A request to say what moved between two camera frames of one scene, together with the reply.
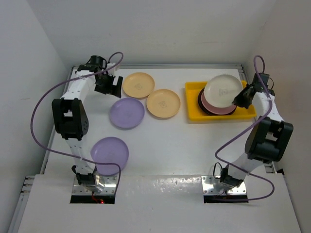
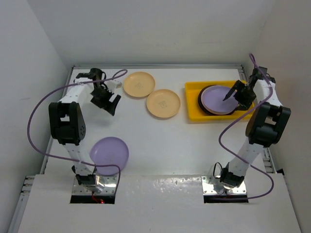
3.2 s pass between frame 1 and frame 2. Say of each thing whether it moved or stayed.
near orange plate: stayed
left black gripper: moved
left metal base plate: stayed
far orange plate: stayed
